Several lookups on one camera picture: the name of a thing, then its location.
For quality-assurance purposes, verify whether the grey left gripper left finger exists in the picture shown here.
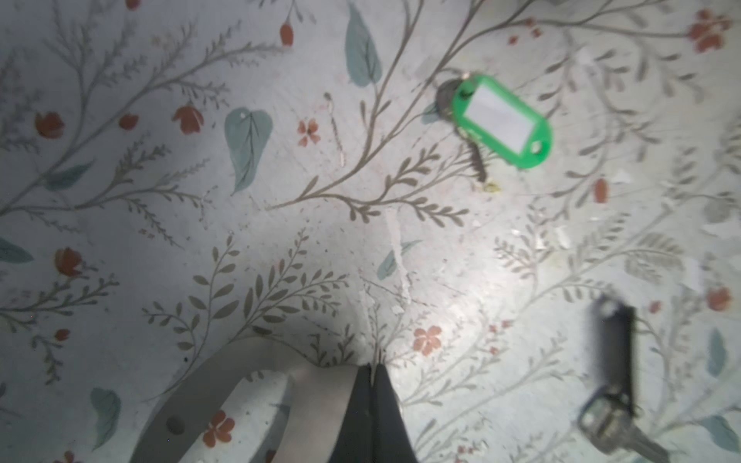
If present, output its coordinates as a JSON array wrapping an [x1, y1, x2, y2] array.
[[328, 366, 372, 463]]

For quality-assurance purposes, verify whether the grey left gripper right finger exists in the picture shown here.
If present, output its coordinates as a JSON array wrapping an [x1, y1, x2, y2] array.
[[372, 365, 418, 463]]

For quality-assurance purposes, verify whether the black headed key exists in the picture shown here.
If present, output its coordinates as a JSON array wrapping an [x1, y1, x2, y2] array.
[[577, 295, 671, 462]]

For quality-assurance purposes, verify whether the green key tag with key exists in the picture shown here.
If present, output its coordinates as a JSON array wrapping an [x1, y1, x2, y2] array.
[[435, 73, 553, 183]]

